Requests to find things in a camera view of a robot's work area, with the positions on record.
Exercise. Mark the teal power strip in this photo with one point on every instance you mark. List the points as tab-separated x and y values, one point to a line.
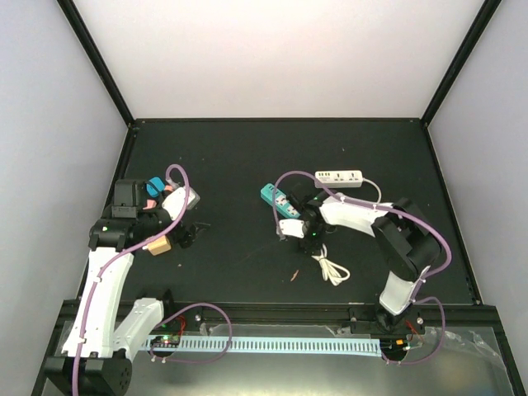
283	206

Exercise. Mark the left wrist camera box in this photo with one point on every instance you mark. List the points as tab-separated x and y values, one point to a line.
173	203

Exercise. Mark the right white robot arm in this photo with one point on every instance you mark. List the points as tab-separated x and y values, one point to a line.
411	248

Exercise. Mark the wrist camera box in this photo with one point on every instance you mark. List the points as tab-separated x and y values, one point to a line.
173	203
291	228

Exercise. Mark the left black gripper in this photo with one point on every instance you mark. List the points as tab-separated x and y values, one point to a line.
190	234

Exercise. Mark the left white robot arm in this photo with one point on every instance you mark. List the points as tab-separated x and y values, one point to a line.
97	356

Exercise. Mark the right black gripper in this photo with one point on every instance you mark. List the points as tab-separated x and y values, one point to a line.
312	247

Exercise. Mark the circuit board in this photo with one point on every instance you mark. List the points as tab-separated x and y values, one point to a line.
165	341
400	344

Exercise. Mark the pink cube plug adapter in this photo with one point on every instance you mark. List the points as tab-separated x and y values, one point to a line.
153	202

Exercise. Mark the light blue slotted cable duct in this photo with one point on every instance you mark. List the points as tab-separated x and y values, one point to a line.
274	345

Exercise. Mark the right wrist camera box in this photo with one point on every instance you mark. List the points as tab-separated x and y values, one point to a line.
291	228

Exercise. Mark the right circuit board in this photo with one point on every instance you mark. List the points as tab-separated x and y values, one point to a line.
400	344

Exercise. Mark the left circuit board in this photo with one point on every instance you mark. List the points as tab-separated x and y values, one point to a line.
165	341

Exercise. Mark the blue plug adapter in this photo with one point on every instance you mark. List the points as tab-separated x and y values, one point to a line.
155	187

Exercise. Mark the orange cube plug adapter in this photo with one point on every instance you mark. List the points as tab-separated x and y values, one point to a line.
158	246

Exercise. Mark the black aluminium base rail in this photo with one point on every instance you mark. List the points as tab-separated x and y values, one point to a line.
365	318

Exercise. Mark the white power strip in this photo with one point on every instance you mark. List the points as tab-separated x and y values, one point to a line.
339	179

